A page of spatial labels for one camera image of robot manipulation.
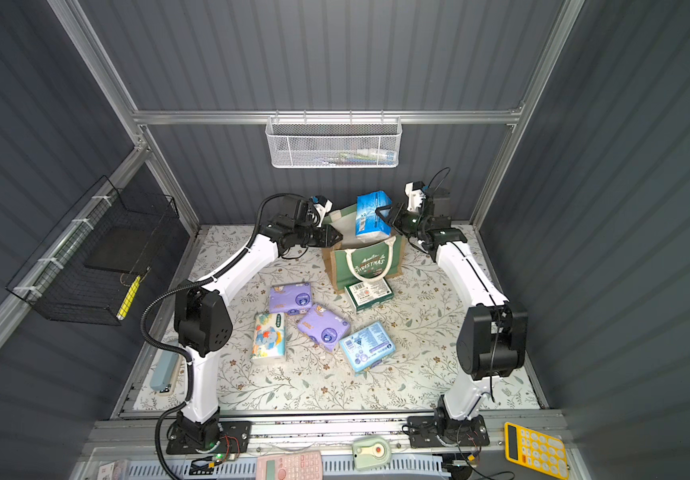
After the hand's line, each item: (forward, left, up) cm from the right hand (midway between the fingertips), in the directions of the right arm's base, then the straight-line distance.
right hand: (384, 211), depth 82 cm
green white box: (-12, +5, -25) cm, 28 cm away
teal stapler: (-36, +59, -24) cm, 73 cm away
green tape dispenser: (-54, +4, -23) cm, 58 cm away
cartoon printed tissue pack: (-26, +33, -24) cm, 48 cm away
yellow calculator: (-52, -35, -29) cm, 70 cm away
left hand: (-2, +10, -9) cm, 14 cm away
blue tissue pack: (-4, +4, -2) cm, 6 cm away
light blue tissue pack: (-29, +5, -25) cm, 38 cm away
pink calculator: (-56, +23, -28) cm, 67 cm away
